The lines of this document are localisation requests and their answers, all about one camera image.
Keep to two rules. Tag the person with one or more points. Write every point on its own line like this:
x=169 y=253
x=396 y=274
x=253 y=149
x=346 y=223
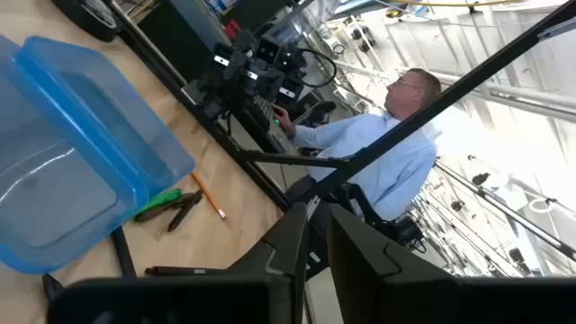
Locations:
x=387 y=153

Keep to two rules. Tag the black round object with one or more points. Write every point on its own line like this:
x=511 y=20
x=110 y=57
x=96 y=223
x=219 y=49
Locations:
x=85 y=18

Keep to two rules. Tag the blue plastic box lid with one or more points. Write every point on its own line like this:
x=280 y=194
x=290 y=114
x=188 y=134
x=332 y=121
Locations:
x=54 y=193

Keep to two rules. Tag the person's hand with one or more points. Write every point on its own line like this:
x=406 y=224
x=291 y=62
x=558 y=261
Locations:
x=282 y=119

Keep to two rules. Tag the black office chair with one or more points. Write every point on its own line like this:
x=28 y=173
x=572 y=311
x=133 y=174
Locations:
x=396 y=229

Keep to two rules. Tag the black frame brace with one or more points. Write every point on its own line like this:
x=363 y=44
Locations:
x=292 y=159

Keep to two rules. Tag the orange pencil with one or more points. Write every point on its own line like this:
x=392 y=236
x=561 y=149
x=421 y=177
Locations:
x=208 y=195

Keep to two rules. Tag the black diagonal frame strut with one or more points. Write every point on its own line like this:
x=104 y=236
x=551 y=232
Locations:
x=450 y=94

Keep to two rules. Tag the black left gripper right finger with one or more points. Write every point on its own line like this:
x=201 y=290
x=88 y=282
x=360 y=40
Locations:
x=382 y=288

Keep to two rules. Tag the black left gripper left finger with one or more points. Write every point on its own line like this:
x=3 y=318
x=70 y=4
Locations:
x=279 y=270

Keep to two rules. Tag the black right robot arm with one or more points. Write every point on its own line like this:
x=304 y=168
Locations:
x=252 y=76

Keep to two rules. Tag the blue plastic supply box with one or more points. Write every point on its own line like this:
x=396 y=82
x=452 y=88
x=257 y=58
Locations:
x=112 y=112

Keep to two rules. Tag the grey metal pole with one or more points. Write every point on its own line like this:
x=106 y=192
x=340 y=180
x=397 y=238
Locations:
x=508 y=211

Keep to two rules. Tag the black control box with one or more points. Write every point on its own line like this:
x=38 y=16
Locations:
x=270 y=132

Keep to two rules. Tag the black panel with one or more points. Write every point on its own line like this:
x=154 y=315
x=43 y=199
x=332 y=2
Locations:
x=180 y=36

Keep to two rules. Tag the red item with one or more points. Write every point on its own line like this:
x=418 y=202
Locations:
x=231 y=29

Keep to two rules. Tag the black table edge rail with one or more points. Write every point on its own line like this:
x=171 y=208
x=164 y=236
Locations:
x=216 y=130

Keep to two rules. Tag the green marker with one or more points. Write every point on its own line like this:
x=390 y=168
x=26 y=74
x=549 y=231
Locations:
x=162 y=200

